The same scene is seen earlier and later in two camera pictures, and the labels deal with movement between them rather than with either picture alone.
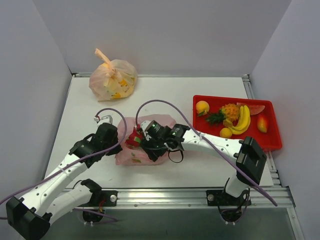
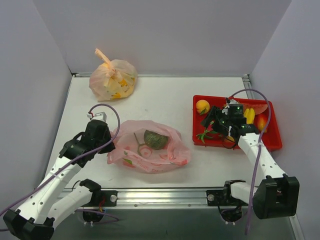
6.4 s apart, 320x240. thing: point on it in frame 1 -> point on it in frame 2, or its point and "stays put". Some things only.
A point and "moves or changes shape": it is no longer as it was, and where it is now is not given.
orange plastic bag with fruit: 114,79 stays put
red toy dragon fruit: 135,138 -> 208,131
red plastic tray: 237,118 stays put
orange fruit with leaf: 202,108 stays put
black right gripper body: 145,146 -> 215,120
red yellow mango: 262,123 stays put
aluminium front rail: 256,199 stays put
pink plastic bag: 129,156 moves or changes shape
